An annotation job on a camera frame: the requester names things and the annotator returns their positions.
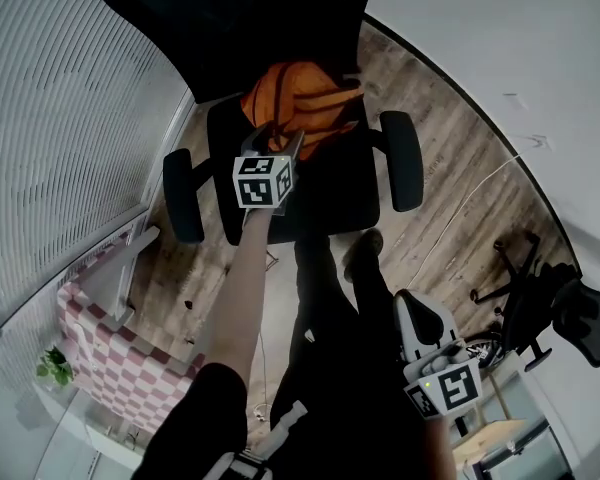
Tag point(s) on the black helmet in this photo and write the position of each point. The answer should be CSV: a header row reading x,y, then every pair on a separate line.
x,y
485,353

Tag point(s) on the black swivel chair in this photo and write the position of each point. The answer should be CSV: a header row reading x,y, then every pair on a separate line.
x,y
540,308

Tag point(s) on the person's black shoe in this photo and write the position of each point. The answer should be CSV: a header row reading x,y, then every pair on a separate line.
x,y
365,248

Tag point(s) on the light wooden board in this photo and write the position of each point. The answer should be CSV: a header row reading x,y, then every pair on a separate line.
x,y
495,438

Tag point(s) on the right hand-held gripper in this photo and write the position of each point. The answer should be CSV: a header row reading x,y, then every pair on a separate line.
x,y
455,388

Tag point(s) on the person's black clothing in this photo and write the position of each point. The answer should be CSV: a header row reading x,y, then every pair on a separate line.
x,y
340,393

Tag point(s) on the person's right forearm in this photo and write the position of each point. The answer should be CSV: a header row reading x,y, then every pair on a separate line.
x,y
437,448

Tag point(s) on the white wall socket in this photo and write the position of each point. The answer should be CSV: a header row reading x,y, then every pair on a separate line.
x,y
537,143

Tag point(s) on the green potted plant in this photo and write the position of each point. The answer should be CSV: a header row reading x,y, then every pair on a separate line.
x,y
55,368

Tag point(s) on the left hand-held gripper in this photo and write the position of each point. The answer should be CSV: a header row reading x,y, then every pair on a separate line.
x,y
255,188

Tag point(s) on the table with pink checkered cloth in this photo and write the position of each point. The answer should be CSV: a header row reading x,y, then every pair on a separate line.
x,y
120,363

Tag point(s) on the person's left forearm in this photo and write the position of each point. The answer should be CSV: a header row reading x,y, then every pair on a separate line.
x,y
245,293

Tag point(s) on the black mesh office chair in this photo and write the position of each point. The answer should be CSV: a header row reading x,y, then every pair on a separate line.
x,y
340,193

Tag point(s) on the orange backpack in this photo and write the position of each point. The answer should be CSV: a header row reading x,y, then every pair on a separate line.
x,y
310,98

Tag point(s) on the white blank wall plate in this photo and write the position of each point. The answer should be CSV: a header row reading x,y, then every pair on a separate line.
x,y
511,97

